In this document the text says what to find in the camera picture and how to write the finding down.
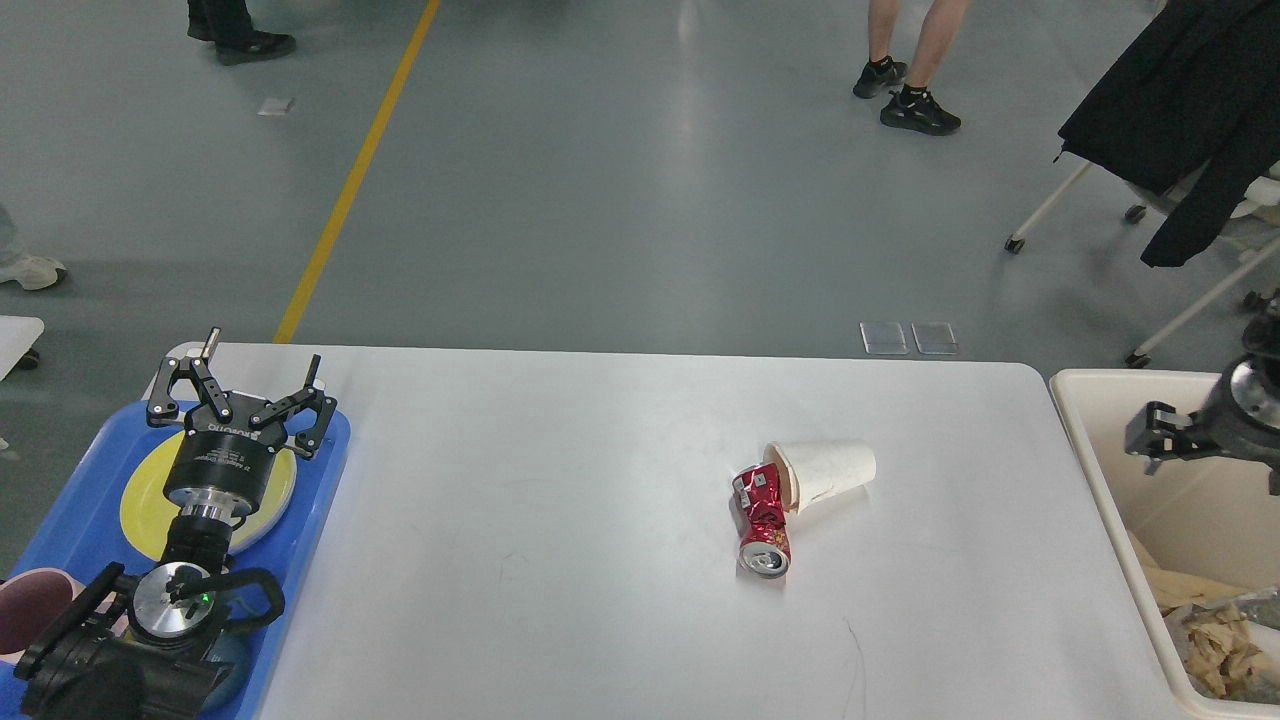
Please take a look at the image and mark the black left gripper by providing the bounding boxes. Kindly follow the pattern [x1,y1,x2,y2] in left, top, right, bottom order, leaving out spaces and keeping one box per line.
[145,325,339,521]

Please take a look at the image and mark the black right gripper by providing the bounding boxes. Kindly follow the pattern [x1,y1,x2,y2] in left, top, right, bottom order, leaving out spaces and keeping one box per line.
[1124,355,1279,496]

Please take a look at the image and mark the yellow plastic plate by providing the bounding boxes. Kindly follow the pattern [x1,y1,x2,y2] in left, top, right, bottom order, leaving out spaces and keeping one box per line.
[120,437,300,561]

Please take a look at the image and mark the brown paper bag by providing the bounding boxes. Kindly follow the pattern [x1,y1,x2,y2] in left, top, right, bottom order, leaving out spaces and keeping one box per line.
[1126,530,1248,615]

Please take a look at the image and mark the aluminium foil sheet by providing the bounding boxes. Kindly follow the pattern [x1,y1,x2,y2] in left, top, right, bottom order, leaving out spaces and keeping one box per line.
[1165,588,1280,703]

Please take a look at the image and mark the pink ribbed mug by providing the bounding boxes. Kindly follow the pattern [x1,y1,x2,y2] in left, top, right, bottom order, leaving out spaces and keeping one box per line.
[1,568,84,665]

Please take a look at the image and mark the white paper cup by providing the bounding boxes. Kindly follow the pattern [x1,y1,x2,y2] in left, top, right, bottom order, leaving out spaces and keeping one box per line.
[763,439,878,514]

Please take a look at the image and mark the crushed red soda can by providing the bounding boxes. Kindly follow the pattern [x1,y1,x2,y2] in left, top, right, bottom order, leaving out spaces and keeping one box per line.
[731,464,791,579]

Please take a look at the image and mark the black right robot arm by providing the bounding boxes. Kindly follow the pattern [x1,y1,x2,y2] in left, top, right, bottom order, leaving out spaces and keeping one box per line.
[1124,299,1279,496]

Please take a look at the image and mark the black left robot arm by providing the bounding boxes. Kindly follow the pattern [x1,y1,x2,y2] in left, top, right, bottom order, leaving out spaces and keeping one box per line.
[13,328,338,719]

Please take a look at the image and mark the beige plastic bin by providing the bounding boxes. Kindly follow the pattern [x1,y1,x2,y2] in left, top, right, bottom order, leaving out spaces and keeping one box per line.
[1050,369,1279,719]

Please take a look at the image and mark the blue plastic tray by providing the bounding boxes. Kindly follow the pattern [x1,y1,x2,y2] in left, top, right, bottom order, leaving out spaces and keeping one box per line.
[13,401,349,719]

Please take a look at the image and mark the white table corner left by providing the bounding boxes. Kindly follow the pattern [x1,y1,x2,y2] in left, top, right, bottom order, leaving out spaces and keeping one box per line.
[1,315,45,379]

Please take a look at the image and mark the white shoe left edge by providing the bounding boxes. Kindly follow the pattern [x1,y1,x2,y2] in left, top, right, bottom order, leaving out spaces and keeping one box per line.
[1,252,68,292]

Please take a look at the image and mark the clear plastic piece on floor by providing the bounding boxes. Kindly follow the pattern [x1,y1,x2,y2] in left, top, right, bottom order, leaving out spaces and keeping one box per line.
[859,322,910,356]

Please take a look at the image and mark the black jacket on chair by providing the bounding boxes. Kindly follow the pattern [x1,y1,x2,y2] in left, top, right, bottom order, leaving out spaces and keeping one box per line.
[1059,1,1279,268]

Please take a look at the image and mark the person in white shorts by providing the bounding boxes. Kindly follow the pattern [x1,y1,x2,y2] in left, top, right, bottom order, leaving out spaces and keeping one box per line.
[851,1,972,137]

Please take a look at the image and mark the walking person's legs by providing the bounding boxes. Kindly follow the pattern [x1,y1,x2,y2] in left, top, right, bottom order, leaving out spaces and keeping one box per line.
[187,1,297,67]

